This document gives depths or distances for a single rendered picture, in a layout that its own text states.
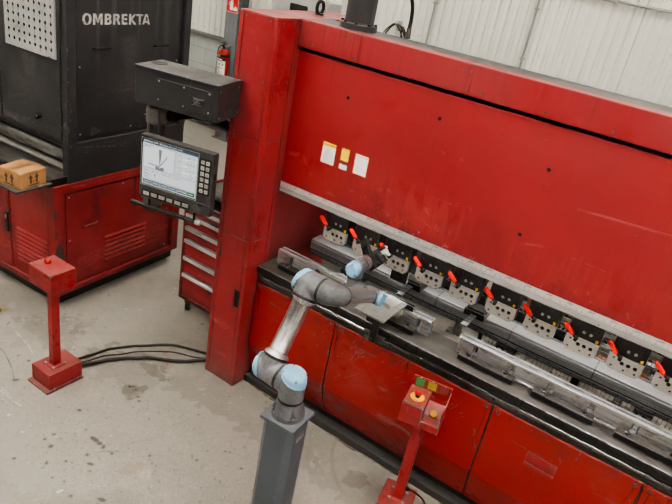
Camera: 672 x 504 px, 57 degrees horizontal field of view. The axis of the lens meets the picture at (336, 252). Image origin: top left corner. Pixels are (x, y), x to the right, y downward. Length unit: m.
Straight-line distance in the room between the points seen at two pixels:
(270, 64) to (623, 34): 4.44
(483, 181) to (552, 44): 4.22
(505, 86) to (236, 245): 1.76
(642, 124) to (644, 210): 0.35
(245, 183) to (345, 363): 1.18
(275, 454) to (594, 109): 2.01
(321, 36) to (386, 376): 1.84
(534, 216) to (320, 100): 1.27
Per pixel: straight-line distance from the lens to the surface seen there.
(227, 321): 3.96
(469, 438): 3.45
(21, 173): 4.28
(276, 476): 3.01
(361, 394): 3.66
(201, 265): 4.51
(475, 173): 3.02
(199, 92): 3.29
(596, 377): 3.48
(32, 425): 3.97
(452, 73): 2.99
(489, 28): 7.27
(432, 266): 3.23
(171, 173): 3.47
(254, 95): 3.39
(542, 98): 2.86
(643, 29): 7.00
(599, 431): 3.24
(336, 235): 3.49
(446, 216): 3.12
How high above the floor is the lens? 2.66
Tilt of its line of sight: 26 degrees down
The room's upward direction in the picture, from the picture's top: 11 degrees clockwise
